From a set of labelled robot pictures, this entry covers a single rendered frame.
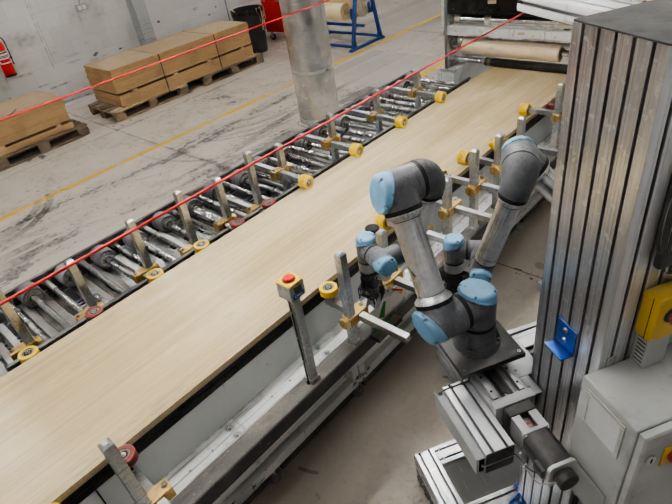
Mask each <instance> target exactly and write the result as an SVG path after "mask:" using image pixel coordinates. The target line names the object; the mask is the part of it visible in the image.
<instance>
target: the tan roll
mask: <svg viewBox="0 0 672 504"><path fill-rule="evenodd" d="M474 39H475V38H465V39H464V40H463V42H462V43H453V47H456V48H459V47H461V46H463V45H465V44H467V43H469V42H470V41H472V40H474ZM562 46H563V45H560V44H546V43H532V42H518V41H503V40H489V39H478V40H476V41H474V42H472V43H470V44H469V45H467V46H465V47H463V48H462V49H461V51H462V53H463V54H470V55H481V56H492V57H503V58H514V59H525V60H536V61H547V62H558V63H559V62H561V61H562V59H563V57H569V52H566V51H562Z"/></svg>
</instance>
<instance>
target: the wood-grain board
mask: <svg viewBox="0 0 672 504"><path fill-rule="evenodd" d="M560 82H564V83H565V84H566V80H560V79H551V78H542V77H533V76H524V75H515V74H506V73H497V72H488V71H484V72H482V73H481V74H479V75H478V76H476V77H475V78H473V79H471V80H470V81H468V82H467V83H465V84H463V85H462V86H460V87H459V88H457V89H456V90H454V91H452V92H451V93H449V94H448V95H447V99H446V101H445V102H444V103H438V102H435V103H433V104H432V105H430V106H429V107H427V108H426V109H424V110H422V111H421V112H419V113H418V114H416V115H415V116H413V117H411V118H410V119H408V124H407V126H406V127H405V128H404V129H403V128H398V127H396V128H394V129H392V130H391V131H389V132H388V133H386V134H384V135H383V136H381V137H380V138H378V139H377V140H375V141H373V142H372V143H370V144H369V145H367V146H366V147H364V151H363V154H362V156H361V157H354V156H350V157H348V158H347V159H345V160H343V161H342V162H340V163H339V164H337V165H335V166H334V167H332V168H331V169H329V170H328V171H326V172H324V173H323V174H321V175H320V176H318V177H317V178H315V179H314V185H313V187H312V188H311V189H309V190H307V189H304V188H299V189H298V190H296V191H294V192H293V193H291V194H290V195H288V196H287V197H285V198H283V199H282V200H280V201H279V202H277V203H275V204H274V205H272V206H271V207H269V208H268V209H266V210H264V211H263V212H261V213H260V214H258V215H256V216H255V217H253V218H252V219H250V220H249V221H247V222H245V223H244V224H242V225H241V226H239V227H238V228H236V229H234V230H233V231H231V232H230V233H228V234H226V235H225V236H223V237H222V238H220V239H219V240H217V241H215V242H214V243H212V244H211V245H209V246H208V247H206V248H204V249H203V250H201V251H200V252H198V253H196V254H195V255H193V256H192V257H190V258H189V259H187V260H185V261H184V262H182V263H181V264H179V265H177V266H176V267H174V268H173V269H171V270H170V271H168V272H166V273H165V274H163V275H162V276H160V277H159V278H157V279H155V280H154V281H152V282H151V283H149V284H147V285H146V286H144V287H143V288H141V289H140V290H138V291H136V292H135V293H133V294H132V295H130V296H128V297H127V298H125V299H124V300H122V301H121V302H119V303H117V304H116V305H114V306H113V307H111V308H110V309H108V310H106V311H105V312H103V313H102V314H100V315H98V316H97V317H95V318H94V319H92V320H91V321H89V322H87V323H86V324H84V325H83V326H81V327H80V328H78V329H76V330H75V331H73V332H72V333H70V334H68V335H67V336H65V337H64V338H62V339H61V340H59V341H57V342H56V343H54V344H53V345H51V346H49V347H48V348H46V349H45V350H43V351H42V352H40V353H38V354H37V355H35V356H34V357H32V358H31V359H29V360H27V361H26V362H24V363H23V364H21V365H19V366H18V367H16V368H15V369H13V370H12V371H10V372H8V373H7V374H5V375H4V376H2V377H1V378H0V504H50V503H55V502H56V503H61V502H62V501H63V500H64V499H66V498H67V497H68V496H69V495H71V494H72V493H73V492H74V491H75V490H77V489H78V488H79V487H80V486H82V485H83V484H84V483H85V482H87V481H88V480H89V479H90V478H91V477H93V476H94V475H95V474H96V473H98V472H99V471H100V470H101V469H102V468H104V467H105V466H106V465H107V464H109V463H108V461H107V460H106V458H105V457H104V455H103V454H102V452H101V451H100V449H99V448H98V446H97V445H98V444H100V443H101V442H102V441H103V440H105V439H106V438H107V437H109V438H110V439H111V440H112V441H113V443H114V444H115V445H116V447H117V448H118V447H120V446H122V445H125V444H130V445H132V444H133V443H134V442H136V441H137V440H138V439H139V438H141V437H142V436H143V435H144V434H146V433H147V432H148V431H149V430H150V429H152V428H153V427H154V426H155V425H157V424H158V423H159V422H160V421H161V420H163V419H164V418H165V417H166V416H168V415H169V414H170V413H171V412H173V411H174V410H175V409H176V408H177V407H179V406H180V405H181V404H182V403H184V402H185V401H186V400H187V399H189V398H190V397H191V396H192V395H193V394H195V393H196V392H197V391H198V390H200V389H201V388H202V387H203V386H204V385H206V384H207V383H208V382H209V381H211V380H212V379H213V378H214V377H216V376H217V375H218V374H219V373H220V372H222V371H223V370H224V369H225V368H227V367H228V366H229V365H230V364H232V363H233V362H234V361H235V360H236V359H238V358H239V357H240V356H241V355H243V354H244V353H245V352H246V351H248V350H249V349H250V348H251V347H252V346H254V345H255V344H256V343H257V342H259V341H260V340H261V339H262V338H263V337H265V336H266V335H267V334H268V333H270V332H271V331H272V330H273V329H275V328H276V327H277V326H278V325H279V324H281V323H282V322H283V321H284V320H286V319H287V318H288V317H289V316H291V315H290V311H289V307H288V303H287V300H285V299H283V298H281V297H279V294H278V290H277V286H276V283H275V281H276V280H278V279H279V278H280V277H282V276H283V275H284V274H286V273H287V272H288V271H290V272H292V273H294V274H296V275H298V276H300V277H302V278H303V283H304V287H305V293H304V294H303V295H302V296H301V297H300V299H301V304H302V306H303V305H304V304H305V303H307V302H308V301H309V300H310V299H311V298H313V297H314V296H315V295H316V294H318V293H319V286H320V285H321V284H322V283H324V282H327V281H334V280H335V279H336V278H337V272H336V266H335V260H334V254H335V253H336V252H338V251H339V250H340V251H343V252H345V253H346V255H347V261H348V268H350V267H351V266H352V265H353V264H354V263H356V262H357V261H358V258H357V251H356V246H355V244H356V242H355V237H356V235H357V234H358V233H360V232H363V231H365V227H366V226H367V225H369V224H375V223H374V219H375V216H376V214H377V212H376V211H375V208H374V207H373V205H372V202H371V199H370V192H369V187H370V182H371V179H372V178H373V177H374V176H375V175H376V174H378V173H381V172H383V171H384V170H386V169H391V168H393V167H396V166H399V165H401V164H404V163H407V162H410V161H411V160H414V159H419V158H425V159H429V160H432V161H433V162H435V163H436V164H438V165H439V166H440V168H441V169H444V170H447V172H448V173H449V174H453V175H456V176H460V177H461V176H463V175H464V174H465V173H466V172H467V171H469V164H470V163H469V164H468V165H463V164H459V163H457V161H456V157H457V153H458V152H459V150H461V149H463V150H467V151H470V150H472V149H473V148H477V149H479V150H480V155H479V156H481V157H486V156H487V155H488V154H490V153H491V152H492V151H493V150H492V149H491V148H490V147H489V146H488V144H489V143H490V142H491V138H494V137H495V135H497V134H498V133H502V134H506V136H505V137H511V136H512V135H513V134H514V133H515V132H517V119H518V118H519V117H520V115H519V114H518V109H519V106H520V104H521V103H527V104H531V106H532V107H538V108H543V109H545V108H546V106H547V102H549V101H555V99H556V90H557V84H558V83H560Z"/></svg>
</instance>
